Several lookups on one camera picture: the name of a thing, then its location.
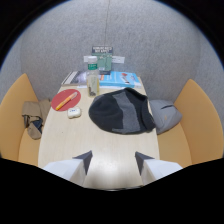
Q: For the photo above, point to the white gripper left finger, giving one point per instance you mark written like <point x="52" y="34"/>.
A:
<point x="71" y="168"/>

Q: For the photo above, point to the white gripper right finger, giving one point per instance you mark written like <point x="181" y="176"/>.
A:
<point x="154" y="169"/>

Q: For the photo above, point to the white AirPods case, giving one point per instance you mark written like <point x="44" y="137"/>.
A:
<point x="74" y="112"/>

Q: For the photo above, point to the grey cap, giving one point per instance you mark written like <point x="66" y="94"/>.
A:
<point x="165" y="115"/>

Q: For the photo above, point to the orange bench seat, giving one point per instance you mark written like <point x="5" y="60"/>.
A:
<point x="191" y="128"/>
<point x="15" y="123"/>

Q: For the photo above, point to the black grey knit beanie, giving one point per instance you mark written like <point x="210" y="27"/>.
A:
<point x="120" y="111"/>

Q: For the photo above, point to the red round coaster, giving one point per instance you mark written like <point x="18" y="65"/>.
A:
<point x="63" y="101"/>

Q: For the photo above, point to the orange yellow marker pen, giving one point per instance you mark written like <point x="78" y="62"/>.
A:
<point x="66" y="101"/>

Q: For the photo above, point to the dark cover book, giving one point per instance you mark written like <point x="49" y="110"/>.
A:
<point x="75" y="78"/>

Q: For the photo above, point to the clear plastic bottle green label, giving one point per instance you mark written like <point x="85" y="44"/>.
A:
<point x="92" y="78"/>

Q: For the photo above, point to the blue book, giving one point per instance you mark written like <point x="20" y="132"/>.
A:
<point x="118" y="79"/>

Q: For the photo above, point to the green standing sign card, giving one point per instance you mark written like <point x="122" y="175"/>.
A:
<point x="103" y="59"/>

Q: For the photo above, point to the white wall label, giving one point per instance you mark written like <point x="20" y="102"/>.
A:
<point x="118" y="59"/>

